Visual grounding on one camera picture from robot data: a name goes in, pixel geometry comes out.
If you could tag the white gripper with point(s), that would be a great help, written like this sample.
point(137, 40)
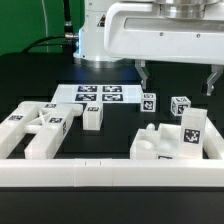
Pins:
point(159, 31)

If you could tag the white chair seat part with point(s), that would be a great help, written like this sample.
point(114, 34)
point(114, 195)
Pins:
point(161, 143)

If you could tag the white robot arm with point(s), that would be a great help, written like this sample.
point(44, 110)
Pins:
point(91, 51)

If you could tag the white tagged cube right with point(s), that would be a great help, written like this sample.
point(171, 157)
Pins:
point(178, 104)

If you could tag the white tagged cube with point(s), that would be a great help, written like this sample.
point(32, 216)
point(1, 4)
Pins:
point(178, 104)
point(148, 102)

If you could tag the white tagged cube left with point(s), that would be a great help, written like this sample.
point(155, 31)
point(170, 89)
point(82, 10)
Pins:
point(148, 102)

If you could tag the white fiducial marker plate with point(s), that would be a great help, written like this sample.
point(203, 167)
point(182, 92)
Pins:
point(83, 93)

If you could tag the white U-shaped fence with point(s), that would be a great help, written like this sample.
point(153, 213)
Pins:
point(109, 172)

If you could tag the white chair back frame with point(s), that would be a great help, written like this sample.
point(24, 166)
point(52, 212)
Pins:
point(48, 122)

